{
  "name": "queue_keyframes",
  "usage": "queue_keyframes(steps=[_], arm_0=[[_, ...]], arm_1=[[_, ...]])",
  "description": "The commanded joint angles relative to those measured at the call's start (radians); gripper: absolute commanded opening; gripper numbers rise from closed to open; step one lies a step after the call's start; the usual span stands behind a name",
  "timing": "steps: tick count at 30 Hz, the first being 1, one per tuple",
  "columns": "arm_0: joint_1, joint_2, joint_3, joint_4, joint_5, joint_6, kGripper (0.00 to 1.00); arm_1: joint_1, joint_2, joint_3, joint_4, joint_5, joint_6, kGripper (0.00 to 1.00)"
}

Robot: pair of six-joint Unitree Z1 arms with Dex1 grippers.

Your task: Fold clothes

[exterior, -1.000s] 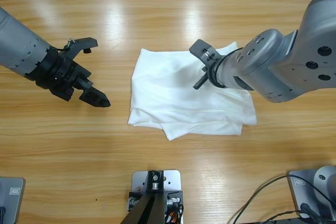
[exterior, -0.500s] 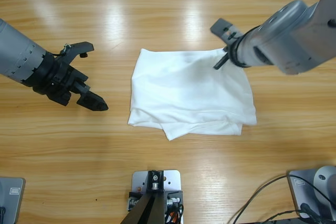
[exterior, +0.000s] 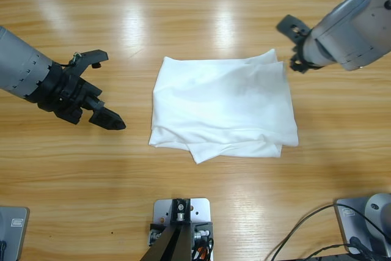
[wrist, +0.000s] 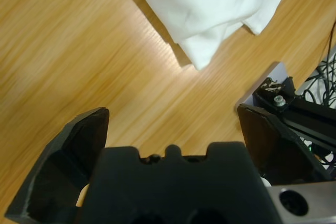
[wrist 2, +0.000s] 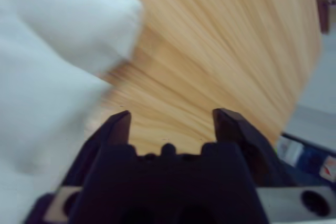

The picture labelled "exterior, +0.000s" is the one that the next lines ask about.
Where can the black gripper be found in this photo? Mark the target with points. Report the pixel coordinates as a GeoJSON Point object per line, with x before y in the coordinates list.
{"type": "Point", "coordinates": [64, 96]}
{"type": "Point", "coordinates": [297, 63]}

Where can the white t-shirt with black logo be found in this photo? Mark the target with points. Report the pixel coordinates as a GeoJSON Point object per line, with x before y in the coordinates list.
{"type": "Point", "coordinates": [220, 105]}

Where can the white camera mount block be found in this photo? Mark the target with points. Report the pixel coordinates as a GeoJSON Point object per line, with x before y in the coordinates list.
{"type": "Point", "coordinates": [201, 209]}

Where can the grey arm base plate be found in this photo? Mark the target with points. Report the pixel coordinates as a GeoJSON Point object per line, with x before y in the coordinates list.
{"type": "Point", "coordinates": [13, 236]}
{"type": "Point", "coordinates": [348, 212]}

